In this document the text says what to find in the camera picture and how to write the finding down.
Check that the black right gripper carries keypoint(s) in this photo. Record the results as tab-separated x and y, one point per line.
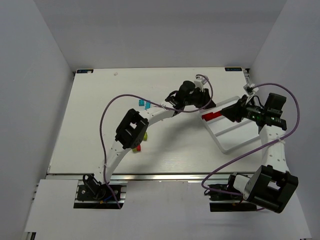
241	110

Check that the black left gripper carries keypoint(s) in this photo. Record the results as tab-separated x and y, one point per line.
204	97

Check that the red lego plate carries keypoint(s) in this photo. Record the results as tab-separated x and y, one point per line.
211	115

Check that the red small lego brick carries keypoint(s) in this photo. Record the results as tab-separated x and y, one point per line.
138	148

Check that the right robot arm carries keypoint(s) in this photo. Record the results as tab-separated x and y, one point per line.
272	185

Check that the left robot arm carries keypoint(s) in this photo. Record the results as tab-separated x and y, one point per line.
131	130

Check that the white divided sorting tray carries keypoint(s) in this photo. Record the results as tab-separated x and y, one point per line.
230	136

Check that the right blue corner label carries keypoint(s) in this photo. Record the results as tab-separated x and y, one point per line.
233	69

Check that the blue corner label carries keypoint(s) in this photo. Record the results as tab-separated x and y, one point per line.
233	69
84	71

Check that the blue long lego brick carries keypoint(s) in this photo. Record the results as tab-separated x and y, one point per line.
147	105

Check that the blue square lego brick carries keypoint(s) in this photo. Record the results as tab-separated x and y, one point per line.
141	103

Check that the green small lego brick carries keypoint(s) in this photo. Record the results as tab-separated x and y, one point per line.
145	137

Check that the left blue corner label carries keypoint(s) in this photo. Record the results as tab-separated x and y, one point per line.
84	71

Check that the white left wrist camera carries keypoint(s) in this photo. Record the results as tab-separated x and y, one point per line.
200	81

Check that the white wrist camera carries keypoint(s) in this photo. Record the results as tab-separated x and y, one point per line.
251	90
200	81

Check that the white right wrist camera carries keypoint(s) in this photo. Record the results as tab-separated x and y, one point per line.
251	90

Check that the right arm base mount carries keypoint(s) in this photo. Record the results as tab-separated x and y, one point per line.
222	203

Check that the aluminium front table rail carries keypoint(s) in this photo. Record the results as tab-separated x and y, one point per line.
136	177

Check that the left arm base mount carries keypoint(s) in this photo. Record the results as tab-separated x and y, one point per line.
103	200

